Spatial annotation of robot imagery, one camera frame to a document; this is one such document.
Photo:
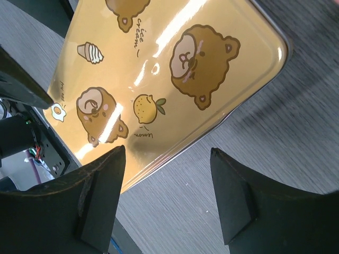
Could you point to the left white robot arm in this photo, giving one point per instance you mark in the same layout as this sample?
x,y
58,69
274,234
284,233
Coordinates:
x,y
18,132

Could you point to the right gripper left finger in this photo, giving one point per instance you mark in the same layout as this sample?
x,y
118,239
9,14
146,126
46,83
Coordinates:
x,y
22,216

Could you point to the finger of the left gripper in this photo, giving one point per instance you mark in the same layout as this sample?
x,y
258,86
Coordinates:
x,y
17,85

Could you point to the silver tin lid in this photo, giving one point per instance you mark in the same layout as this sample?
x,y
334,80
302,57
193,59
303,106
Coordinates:
x,y
157,76

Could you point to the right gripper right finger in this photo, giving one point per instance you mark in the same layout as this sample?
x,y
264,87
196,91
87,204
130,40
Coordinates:
x,y
261,215

